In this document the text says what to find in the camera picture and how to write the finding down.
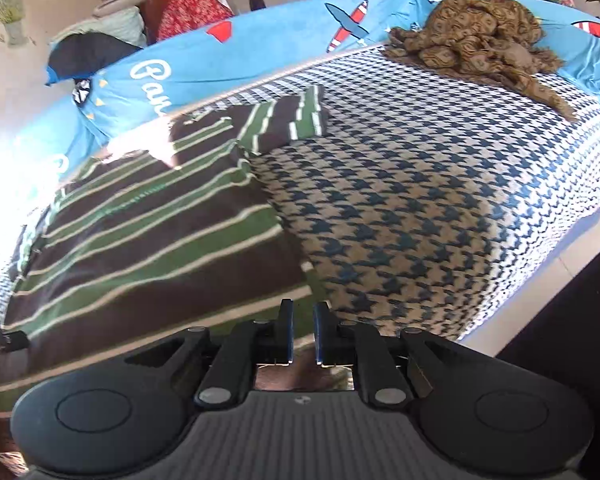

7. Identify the brown patterned cloth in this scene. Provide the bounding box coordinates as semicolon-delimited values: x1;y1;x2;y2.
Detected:
382;0;578;121

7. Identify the black blue jacket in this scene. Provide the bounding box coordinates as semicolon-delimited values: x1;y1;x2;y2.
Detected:
45;30;143;86

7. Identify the houndstooth patterned bed cover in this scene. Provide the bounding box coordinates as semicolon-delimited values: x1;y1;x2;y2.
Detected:
0;42;600;341

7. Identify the red floral cloth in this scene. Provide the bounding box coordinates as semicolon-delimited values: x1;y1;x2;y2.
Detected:
157;0;233;43

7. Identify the blue cushion with heart print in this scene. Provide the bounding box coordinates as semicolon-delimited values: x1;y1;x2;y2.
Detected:
75;0;433;128

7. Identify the wooden headboard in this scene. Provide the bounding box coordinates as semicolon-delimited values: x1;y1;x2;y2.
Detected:
139;0;167;45

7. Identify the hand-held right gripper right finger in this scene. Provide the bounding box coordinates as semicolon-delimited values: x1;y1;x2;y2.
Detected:
314;301;491;407

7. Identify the light green pillow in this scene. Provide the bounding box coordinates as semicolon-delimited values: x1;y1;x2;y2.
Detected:
87;7;146;48

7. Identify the lavender pot wall sticker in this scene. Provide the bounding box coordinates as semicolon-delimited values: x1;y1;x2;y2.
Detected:
0;0;37;47

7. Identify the green brown striped shirt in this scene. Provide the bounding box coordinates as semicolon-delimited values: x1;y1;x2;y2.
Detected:
0;85;356;416

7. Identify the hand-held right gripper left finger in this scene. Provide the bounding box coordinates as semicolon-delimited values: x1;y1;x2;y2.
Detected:
125;298;296;408

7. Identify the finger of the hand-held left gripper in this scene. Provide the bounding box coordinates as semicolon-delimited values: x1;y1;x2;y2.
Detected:
0;327;31;358

